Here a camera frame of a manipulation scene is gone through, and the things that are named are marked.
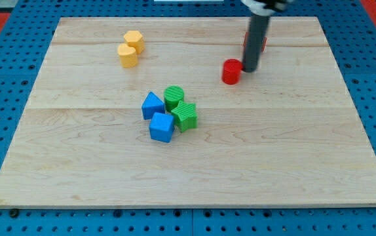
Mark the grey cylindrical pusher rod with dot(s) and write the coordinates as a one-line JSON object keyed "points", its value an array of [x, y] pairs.
{"points": [[257, 30]]}

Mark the red cylinder block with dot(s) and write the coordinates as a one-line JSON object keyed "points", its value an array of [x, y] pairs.
{"points": [[231, 71]]}

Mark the red block behind rod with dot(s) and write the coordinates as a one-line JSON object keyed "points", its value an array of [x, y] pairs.
{"points": [[264, 44]]}

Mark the green cylinder block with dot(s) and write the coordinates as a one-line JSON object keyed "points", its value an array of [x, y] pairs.
{"points": [[172, 95]]}

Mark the green star block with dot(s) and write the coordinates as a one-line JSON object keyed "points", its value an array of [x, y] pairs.
{"points": [[185, 116]]}

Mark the yellow hexagon block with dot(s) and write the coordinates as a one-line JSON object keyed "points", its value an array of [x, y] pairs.
{"points": [[134, 38]]}

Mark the blue triangle block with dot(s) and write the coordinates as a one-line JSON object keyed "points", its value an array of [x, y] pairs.
{"points": [[151, 105]]}

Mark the yellow heart block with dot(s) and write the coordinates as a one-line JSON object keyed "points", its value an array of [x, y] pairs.
{"points": [[127, 55]]}

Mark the blue cube block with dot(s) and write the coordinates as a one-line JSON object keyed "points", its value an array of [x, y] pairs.
{"points": [[161, 127]]}

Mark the wooden board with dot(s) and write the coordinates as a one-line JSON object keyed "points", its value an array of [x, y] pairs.
{"points": [[286, 136]]}

